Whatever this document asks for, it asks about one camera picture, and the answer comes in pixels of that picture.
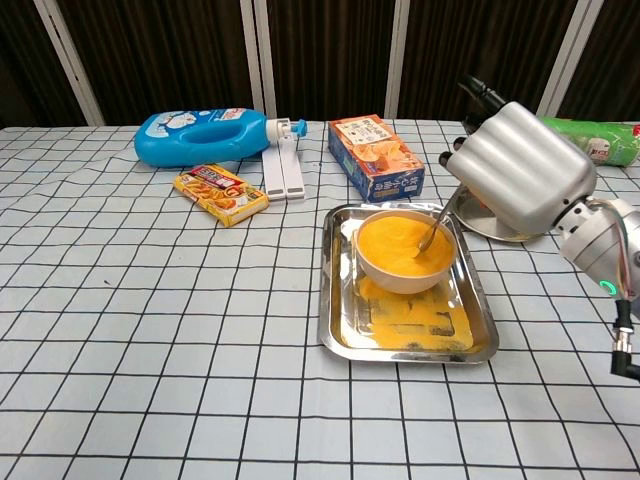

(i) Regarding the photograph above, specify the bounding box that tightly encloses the rectangular steel tray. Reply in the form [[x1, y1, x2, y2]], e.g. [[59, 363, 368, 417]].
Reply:
[[317, 202, 500, 365]]

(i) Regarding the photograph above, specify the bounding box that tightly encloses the black cable with plug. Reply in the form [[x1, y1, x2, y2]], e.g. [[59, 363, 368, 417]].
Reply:
[[608, 297, 640, 384]]

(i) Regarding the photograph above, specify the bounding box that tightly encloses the white plastic sealing clip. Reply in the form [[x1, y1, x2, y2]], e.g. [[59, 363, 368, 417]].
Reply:
[[260, 144, 287, 202], [279, 142, 307, 201]]

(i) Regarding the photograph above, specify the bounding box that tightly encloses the checkered white tablecloth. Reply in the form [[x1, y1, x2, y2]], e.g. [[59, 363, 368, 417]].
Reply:
[[0, 118, 640, 480]]

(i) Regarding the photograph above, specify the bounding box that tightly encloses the white bowl of orange powder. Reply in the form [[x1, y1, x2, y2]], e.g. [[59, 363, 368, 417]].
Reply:
[[355, 209, 459, 295]]

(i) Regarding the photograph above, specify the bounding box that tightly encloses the metal spoon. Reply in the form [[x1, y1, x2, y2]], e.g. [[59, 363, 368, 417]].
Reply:
[[412, 187, 464, 259]]

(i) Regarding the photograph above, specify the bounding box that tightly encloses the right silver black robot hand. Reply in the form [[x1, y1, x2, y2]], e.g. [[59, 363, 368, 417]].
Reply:
[[438, 74, 599, 237]]

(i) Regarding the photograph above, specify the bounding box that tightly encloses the yellow curry box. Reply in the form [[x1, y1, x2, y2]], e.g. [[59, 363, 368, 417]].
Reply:
[[172, 163, 270, 229]]

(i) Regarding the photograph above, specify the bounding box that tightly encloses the round steel plate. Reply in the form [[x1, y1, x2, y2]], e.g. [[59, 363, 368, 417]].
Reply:
[[449, 187, 551, 245]]

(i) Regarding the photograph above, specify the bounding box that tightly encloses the orange blue snack box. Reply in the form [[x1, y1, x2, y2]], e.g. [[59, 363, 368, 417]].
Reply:
[[327, 114, 427, 205]]

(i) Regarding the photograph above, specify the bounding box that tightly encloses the dark folding screen white frame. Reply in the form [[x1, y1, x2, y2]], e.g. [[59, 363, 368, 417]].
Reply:
[[0, 0, 640, 129]]

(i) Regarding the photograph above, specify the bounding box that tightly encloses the green chips can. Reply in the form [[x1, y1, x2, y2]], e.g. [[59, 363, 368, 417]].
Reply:
[[537, 115, 640, 168]]

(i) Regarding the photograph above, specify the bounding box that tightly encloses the blue detergent bottle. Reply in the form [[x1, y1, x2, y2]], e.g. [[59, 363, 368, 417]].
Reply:
[[133, 106, 310, 169]]

